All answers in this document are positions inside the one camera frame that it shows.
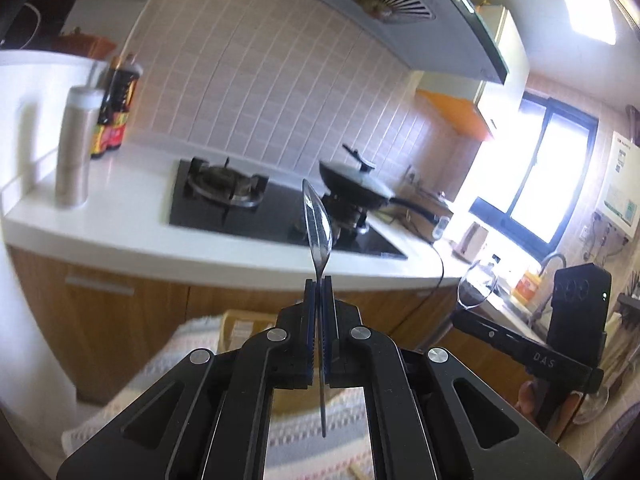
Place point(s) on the beige electric kettle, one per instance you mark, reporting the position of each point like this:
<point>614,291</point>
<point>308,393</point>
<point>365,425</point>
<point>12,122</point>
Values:
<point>472,242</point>

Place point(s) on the glass pan lid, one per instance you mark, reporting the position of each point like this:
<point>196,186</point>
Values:
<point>365,175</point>

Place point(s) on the orange detergent bottle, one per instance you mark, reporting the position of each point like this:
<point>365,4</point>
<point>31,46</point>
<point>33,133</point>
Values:
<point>527,287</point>

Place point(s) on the black gas stove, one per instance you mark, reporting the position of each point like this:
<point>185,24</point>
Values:
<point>280,215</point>

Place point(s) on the wooden base cabinet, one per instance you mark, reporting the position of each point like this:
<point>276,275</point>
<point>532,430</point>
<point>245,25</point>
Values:
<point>150,320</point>

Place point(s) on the steel thermos bottle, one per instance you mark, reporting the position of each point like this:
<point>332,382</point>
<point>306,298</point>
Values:
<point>75,150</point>

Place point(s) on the striped floor mat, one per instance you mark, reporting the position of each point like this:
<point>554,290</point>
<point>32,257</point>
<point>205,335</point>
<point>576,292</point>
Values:
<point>165,360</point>

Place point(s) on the orange and white wall cabinet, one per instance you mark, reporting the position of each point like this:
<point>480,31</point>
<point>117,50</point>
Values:
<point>465,110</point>

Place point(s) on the wall utensil rack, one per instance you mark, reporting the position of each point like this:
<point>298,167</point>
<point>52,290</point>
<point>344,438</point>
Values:
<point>631,295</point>

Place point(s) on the person's right hand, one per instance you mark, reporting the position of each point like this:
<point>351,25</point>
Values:
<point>531,402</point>

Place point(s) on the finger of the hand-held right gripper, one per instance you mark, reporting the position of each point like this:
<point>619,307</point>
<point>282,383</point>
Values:
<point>487,329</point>

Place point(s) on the white water heater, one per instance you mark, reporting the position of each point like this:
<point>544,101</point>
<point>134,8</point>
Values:
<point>622,185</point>

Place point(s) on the ceiling light panel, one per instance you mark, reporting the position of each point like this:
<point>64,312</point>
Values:
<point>585,0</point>

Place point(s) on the cardboard box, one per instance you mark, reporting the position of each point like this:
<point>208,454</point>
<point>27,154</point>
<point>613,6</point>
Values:
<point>245,330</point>

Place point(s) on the metal spoon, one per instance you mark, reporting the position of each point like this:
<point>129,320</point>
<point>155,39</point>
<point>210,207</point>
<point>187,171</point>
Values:
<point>316,225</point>

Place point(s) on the brown clay pot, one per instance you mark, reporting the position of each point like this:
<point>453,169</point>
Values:
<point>87,42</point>

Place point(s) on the wine glass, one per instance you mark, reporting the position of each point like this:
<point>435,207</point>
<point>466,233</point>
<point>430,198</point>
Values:
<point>476,285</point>

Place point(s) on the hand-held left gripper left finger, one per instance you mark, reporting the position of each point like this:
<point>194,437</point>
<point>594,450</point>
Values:
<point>310,320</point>

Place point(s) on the metal faucet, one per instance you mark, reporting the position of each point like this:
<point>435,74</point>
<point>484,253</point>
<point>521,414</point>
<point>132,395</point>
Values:
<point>547,265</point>

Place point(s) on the grey range hood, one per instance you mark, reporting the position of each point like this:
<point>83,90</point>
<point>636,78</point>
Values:
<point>400,15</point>

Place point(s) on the black frying pan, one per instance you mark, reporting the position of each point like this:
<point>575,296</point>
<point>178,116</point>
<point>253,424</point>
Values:
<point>357,191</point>

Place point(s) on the dark sauce bottle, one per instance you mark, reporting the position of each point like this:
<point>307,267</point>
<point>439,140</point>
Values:
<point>125,95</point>
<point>102,130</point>

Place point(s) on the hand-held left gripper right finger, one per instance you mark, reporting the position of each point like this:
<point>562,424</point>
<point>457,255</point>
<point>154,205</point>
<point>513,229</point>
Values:
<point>327,320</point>

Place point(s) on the dark framed window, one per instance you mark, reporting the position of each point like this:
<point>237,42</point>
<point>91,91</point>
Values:
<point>545,175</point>

